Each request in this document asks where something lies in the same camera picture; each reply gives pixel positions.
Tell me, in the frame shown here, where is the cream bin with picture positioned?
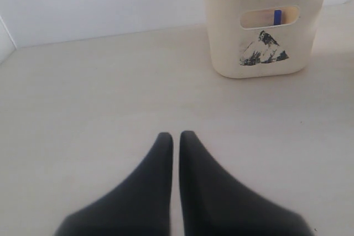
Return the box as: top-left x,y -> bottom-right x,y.
205,0 -> 324,78

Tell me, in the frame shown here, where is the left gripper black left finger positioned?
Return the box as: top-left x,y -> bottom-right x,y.
55,133 -> 173,235

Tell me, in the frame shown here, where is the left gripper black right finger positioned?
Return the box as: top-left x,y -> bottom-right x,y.
179,131 -> 310,235

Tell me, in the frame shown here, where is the blue-capped tube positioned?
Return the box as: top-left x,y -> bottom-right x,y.
250,9 -> 283,27

